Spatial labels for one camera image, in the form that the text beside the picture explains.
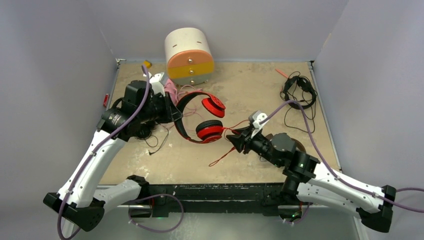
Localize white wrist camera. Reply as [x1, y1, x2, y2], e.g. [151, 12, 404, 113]
[148, 72, 168, 97]
[248, 110, 269, 139]

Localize small yellow block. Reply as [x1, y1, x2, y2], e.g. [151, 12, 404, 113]
[143, 60, 153, 69]

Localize black headphones right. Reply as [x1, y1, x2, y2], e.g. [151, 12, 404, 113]
[279, 71, 318, 133]

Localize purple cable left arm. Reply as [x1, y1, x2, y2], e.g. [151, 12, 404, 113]
[56, 65, 151, 240]

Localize orange pencil stick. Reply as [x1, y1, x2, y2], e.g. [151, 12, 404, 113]
[275, 68, 290, 79]

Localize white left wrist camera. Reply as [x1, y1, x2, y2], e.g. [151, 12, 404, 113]
[148, 72, 168, 97]

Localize small red clip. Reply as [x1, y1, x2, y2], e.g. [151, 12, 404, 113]
[102, 93, 110, 108]

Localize brown leather silver headphones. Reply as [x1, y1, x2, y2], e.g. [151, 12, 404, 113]
[260, 133, 307, 165]

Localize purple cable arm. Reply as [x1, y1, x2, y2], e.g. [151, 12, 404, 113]
[56, 65, 151, 240]
[259, 100, 424, 214]

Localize black headphones left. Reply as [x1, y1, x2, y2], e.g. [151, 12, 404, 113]
[109, 97, 170, 157]

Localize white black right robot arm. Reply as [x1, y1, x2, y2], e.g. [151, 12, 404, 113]
[226, 127, 396, 233]

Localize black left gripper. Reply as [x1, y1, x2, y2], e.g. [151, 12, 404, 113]
[137, 91, 183, 124]

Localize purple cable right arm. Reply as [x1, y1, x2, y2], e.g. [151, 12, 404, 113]
[259, 100, 424, 214]

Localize red audio cable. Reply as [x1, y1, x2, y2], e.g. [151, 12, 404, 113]
[208, 119, 251, 168]

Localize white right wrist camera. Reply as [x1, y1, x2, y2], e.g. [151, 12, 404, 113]
[248, 110, 269, 139]

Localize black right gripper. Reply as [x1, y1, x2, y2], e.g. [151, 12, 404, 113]
[226, 125, 282, 167]

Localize pink headphones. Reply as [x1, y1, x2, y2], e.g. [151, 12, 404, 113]
[164, 78, 204, 120]

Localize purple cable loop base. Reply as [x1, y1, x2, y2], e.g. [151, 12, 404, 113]
[128, 194, 185, 234]

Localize cream orange yellow drawer box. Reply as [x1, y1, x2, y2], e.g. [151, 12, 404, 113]
[164, 27, 215, 86]

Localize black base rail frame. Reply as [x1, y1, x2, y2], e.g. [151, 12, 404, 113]
[117, 177, 332, 220]

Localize red black headphones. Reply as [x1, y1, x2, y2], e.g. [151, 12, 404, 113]
[174, 91, 226, 144]

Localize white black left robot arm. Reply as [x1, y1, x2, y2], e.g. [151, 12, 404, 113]
[43, 79, 182, 240]

